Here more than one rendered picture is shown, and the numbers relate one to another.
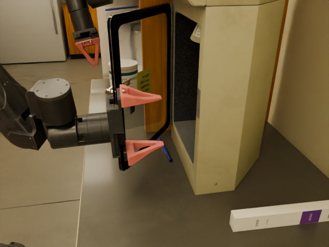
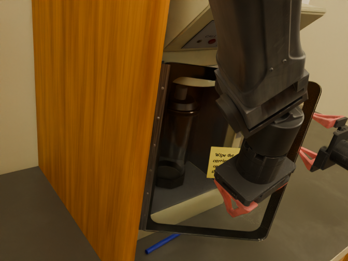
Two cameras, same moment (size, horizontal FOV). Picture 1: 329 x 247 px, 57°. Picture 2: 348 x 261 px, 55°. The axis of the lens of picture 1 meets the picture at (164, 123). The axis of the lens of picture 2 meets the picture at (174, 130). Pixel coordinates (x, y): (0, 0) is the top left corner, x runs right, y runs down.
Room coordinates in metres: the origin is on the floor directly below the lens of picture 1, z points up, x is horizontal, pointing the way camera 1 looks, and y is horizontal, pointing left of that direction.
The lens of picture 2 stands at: (1.20, 0.50, 1.55)
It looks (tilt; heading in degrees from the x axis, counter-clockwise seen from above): 27 degrees down; 238
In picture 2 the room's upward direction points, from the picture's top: 10 degrees clockwise
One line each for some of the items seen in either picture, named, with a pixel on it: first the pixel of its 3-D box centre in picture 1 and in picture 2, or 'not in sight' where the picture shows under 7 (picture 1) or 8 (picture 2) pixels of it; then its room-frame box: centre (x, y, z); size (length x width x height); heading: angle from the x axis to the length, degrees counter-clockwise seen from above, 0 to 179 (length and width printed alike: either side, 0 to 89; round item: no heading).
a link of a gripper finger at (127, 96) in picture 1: (136, 107); (322, 126); (0.51, 0.05, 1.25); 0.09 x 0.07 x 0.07; 100
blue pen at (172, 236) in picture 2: (165, 149); (168, 238); (0.85, 0.00, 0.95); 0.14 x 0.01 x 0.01; 16
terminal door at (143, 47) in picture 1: (146, 84); (220, 164); (0.79, 0.05, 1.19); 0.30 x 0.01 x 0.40; 154
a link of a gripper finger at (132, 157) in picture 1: (139, 140); (312, 150); (0.51, 0.05, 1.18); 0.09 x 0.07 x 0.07; 100
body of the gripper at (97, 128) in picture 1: (99, 128); (344, 154); (0.49, 0.12, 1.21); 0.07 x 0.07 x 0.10; 10
